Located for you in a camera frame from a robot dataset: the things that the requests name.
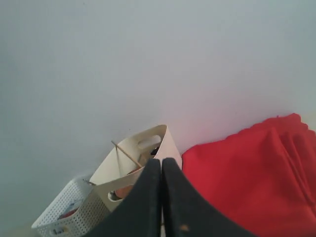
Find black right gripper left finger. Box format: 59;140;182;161
86;159;162;237

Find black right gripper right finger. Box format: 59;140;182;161
161;158;255;237

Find brown wooden plate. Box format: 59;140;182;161
113;168;143;200

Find wooden chopstick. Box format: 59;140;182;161
111;140;142;168

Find red sausage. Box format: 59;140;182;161
58;208;77;220

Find red scalloped table cloth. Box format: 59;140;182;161
182;114;316;237

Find shiny steel cup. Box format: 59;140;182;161
151;147;159;157

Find cream plastic bin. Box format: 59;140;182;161
89;124;182;212

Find white perforated plastic basket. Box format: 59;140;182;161
32;176;110;237

